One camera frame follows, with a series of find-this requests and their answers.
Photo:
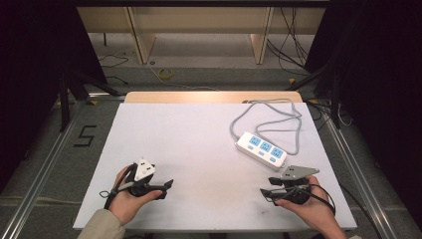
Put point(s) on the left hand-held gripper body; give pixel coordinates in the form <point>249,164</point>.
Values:
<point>143,170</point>

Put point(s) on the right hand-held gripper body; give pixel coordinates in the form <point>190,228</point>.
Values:
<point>298,172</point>

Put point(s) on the white power strip blue sockets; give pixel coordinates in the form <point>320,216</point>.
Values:
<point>262,151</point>

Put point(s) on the person's left hand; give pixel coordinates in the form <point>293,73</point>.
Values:
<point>127,202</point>

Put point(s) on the person's right hand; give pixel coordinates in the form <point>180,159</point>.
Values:
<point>310,210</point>

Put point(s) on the white foam board mat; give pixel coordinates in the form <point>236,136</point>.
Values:
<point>185,139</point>

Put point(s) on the black metal stand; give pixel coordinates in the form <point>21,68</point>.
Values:
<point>64,99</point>
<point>335,103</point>

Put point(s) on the wooden table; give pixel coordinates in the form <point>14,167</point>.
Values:
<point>199,97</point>

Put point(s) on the yellow tape roll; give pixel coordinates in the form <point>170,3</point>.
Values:
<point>165,73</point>

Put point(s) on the black curtain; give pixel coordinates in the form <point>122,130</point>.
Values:
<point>33,66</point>
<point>381,83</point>

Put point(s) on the beige wooden shelf unit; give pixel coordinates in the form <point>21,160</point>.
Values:
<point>205,20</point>

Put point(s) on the aluminium floor rail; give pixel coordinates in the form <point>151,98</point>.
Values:
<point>43,166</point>
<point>358,172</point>

